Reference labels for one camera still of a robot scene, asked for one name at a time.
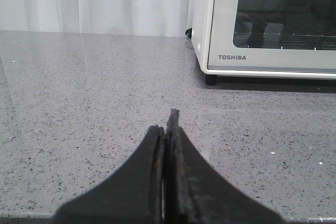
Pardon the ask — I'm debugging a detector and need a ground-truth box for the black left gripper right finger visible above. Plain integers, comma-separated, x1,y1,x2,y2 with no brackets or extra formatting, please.
164,109,284,223

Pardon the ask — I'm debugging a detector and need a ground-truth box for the white Toshiba toaster oven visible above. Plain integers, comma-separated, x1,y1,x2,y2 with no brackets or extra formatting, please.
190,0,336,86

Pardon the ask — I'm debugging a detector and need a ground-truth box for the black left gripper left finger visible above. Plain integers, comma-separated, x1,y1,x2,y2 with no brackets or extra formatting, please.
52,125,165,223

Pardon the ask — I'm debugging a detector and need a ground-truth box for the wire oven rack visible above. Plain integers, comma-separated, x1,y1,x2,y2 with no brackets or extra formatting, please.
233,33,335,51

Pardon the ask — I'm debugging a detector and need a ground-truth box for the glass oven door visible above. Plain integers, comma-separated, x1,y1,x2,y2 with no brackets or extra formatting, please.
206,0,336,73

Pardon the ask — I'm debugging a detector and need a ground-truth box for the white curtain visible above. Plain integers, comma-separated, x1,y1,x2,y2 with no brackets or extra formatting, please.
1,0,193,37

